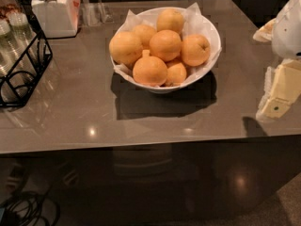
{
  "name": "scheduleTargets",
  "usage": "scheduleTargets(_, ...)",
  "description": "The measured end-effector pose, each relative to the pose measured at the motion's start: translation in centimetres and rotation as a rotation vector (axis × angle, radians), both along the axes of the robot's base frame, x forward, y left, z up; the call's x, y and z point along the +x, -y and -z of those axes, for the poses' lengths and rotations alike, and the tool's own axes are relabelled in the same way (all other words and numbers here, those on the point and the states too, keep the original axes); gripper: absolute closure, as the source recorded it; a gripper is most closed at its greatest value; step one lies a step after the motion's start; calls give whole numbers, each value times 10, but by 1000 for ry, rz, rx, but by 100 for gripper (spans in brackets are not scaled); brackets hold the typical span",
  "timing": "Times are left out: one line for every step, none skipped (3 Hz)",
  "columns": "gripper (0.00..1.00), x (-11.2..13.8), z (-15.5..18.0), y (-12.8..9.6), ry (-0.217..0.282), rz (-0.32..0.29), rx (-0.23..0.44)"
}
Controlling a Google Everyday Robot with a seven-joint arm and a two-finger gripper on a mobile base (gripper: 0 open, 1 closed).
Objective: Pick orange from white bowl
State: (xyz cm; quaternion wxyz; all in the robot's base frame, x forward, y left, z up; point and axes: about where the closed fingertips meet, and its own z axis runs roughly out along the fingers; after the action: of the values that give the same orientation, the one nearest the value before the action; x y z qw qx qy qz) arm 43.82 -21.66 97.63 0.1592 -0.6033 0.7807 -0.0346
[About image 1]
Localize clear plastic cup stack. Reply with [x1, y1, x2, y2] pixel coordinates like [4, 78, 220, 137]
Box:
[8, 12, 38, 75]

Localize clear acrylic stand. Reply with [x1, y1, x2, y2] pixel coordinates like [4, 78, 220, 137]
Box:
[81, 0, 113, 26]

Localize black cables on floor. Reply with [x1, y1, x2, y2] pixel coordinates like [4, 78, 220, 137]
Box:
[0, 188, 61, 226]

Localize small orange at front right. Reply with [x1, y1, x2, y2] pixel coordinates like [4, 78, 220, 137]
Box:
[165, 61, 187, 87]

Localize white ceramic bowl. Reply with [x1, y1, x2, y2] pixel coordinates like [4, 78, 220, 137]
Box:
[109, 6, 222, 94]

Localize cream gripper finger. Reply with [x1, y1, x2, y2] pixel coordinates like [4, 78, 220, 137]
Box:
[256, 59, 301, 121]
[253, 19, 276, 42]

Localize white lidded jar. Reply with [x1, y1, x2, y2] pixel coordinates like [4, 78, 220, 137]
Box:
[31, 0, 80, 39]

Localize front orange with stem knob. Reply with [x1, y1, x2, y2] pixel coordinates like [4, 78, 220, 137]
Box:
[133, 50, 167, 87]

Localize black wire rack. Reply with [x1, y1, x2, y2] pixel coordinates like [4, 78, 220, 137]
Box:
[0, 0, 53, 107]

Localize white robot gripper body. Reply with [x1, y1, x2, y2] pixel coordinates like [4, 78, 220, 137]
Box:
[272, 0, 301, 59]

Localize white paper bowl liner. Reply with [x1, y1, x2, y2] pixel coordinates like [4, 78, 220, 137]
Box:
[112, 2, 223, 88]

